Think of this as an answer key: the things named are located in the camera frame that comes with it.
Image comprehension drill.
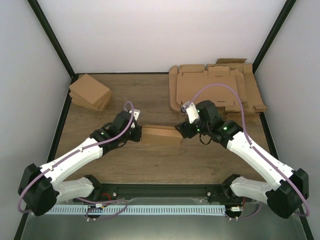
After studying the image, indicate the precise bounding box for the brown cardboard box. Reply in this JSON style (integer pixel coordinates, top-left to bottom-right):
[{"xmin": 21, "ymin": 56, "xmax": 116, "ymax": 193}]
[{"xmin": 141, "ymin": 125, "xmax": 183, "ymax": 146}]

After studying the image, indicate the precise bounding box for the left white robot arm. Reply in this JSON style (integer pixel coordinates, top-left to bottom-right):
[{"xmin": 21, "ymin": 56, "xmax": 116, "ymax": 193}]
[{"xmin": 18, "ymin": 109, "xmax": 142, "ymax": 216}]

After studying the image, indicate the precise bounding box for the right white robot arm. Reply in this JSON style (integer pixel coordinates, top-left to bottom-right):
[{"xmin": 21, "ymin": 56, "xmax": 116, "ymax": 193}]
[{"xmin": 175, "ymin": 100, "xmax": 309, "ymax": 219}]

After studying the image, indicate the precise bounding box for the pile of flat cardboard blanks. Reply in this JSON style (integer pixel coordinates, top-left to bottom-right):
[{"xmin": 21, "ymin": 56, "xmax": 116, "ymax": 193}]
[{"xmin": 168, "ymin": 58, "xmax": 267, "ymax": 117}]

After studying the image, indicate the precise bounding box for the stack of folded cardboard boxes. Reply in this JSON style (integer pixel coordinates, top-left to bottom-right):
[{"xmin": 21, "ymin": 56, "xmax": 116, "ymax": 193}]
[{"xmin": 69, "ymin": 74, "xmax": 112, "ymax": 112}]

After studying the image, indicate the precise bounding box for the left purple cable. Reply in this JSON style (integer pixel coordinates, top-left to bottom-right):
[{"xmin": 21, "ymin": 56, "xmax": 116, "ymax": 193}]
[{"xmin": 16, "ymin": 100, "xmax": 135, "ymax": 213}]

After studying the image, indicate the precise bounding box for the purple cable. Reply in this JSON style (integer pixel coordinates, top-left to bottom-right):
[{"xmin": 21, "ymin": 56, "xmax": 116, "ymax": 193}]
[
  {"xmin": 191, "ymin": 83, "xmax": 312, "ymax": 221},
  {"xmin": 16, "ymin": 100, "xmax": 135, "ymax": 213}
]

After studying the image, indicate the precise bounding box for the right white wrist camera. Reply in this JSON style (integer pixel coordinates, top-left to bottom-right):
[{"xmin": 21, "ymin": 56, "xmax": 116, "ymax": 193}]
[{"xmin": 180, "ymin": 101, "xmax": 200, "ymax": 124}]

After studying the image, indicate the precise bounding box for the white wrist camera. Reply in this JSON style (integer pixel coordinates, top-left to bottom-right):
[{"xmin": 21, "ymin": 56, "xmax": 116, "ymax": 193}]
[
  {"xmin": 129, "ymin": 109, "xmax": 141, "ymax": 129},
  {"xmin": 180, "ymin": 101, "xmax": 200, "ymax": 124}
]

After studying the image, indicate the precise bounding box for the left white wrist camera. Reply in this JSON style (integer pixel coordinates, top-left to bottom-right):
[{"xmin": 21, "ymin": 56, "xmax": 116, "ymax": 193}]
[{"xmin": 129, "ymin": 109, "xmax": 141, "ymax": 129}]

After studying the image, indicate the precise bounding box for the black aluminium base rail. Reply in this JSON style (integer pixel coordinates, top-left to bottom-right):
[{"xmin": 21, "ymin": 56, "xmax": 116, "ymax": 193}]
[{"xmin": 74, "ymin": 183, "xmax": 251, "ymax": 203}]

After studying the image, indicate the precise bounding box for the light blue slotted cable duct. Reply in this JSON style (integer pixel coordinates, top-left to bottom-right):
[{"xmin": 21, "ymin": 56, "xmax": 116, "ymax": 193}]
[{"xmin": 47, "ymin": 205, "xmax": 226, "ymax": 216}]

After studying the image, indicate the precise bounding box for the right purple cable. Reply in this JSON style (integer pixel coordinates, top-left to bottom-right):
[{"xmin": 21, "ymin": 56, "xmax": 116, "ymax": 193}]
[{"xmin": 191, "ymin": 83, "xmax": 312, "ymax": 221}]

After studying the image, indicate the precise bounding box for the black frame post right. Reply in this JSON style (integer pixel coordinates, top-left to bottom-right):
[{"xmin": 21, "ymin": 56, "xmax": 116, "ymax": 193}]
[{"xmin": 252, "ymin": 0, "xmax": 297, "ymax": 74}]

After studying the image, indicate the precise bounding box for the black frame post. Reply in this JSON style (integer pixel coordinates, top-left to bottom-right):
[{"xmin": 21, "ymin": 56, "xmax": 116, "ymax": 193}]
[
  {"xmin": 26, "ymin": 0, "xmax": 77, "ymax": 78},
  {"xmin": 252, "ymin": 0, "xmax": 297, "ymax": 74}
]

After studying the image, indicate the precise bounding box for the black frame post left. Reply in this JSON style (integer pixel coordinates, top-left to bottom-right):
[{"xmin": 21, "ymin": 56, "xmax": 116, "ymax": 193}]
[{"xmin": 26, "ymin": 0, "xmax": 77, "ymax": 78}]

